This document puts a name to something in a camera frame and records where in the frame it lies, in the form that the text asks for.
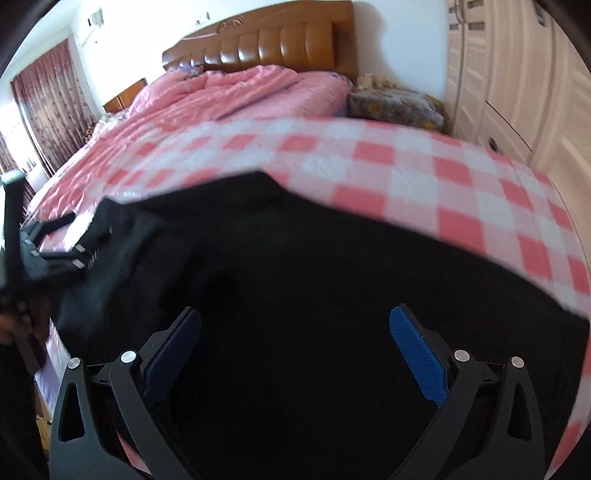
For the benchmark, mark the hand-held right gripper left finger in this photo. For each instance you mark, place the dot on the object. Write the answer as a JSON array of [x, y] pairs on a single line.
[[173, 350]]

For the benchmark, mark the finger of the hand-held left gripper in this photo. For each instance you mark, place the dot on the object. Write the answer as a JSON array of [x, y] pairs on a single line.
[[51, 225], [64, 263]]

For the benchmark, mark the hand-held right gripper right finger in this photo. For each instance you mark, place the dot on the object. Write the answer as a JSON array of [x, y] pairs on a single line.
[[418, 355]]

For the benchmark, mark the black pants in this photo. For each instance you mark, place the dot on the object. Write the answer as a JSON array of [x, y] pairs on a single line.
[[300, 277]]

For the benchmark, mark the dark red patterned curtain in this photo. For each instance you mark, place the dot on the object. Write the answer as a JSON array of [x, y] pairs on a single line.
[[51, 101]]

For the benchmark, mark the wooden nightstand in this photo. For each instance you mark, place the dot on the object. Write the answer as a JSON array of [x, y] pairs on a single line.
[[124, 94]]

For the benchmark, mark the pink white checked bed sheet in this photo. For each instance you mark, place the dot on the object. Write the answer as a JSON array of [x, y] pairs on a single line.
[[415, 175]]

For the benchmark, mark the purple floral pillow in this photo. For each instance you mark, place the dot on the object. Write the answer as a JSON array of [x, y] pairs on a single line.
[[184, 70]]

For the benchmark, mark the pink quilt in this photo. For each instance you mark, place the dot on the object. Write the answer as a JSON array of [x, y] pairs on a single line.
[[254, 92]]

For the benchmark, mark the floral cloth covered nightstand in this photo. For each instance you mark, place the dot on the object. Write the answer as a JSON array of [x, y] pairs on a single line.
[[392, 104]]

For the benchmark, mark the small beige trinkets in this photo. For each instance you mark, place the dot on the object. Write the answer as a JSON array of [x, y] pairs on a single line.
[[374, 82]]

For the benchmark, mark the brown padded headboard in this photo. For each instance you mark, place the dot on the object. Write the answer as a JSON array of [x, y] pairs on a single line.
[[286, 41]]

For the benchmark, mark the light wooden wardrobe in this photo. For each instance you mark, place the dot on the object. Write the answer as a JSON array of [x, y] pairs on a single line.
[[508, 69]]

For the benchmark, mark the white wall air conditioner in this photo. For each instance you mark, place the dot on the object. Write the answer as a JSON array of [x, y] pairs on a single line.
[[90, 23]]

